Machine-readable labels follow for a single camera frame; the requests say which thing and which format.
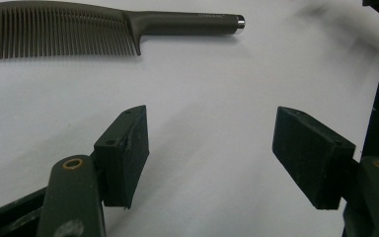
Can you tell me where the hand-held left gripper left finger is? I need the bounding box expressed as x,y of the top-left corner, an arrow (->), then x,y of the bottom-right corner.
93,105 -> 150,209

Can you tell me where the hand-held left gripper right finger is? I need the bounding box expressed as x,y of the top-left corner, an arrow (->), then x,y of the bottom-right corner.
271,106 -> 356,210

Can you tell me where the dark knife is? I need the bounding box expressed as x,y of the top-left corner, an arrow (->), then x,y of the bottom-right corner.
0,0 -> 247,61

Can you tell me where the white board sheet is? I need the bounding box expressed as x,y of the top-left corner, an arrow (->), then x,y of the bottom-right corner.
0,0 -> 379,237

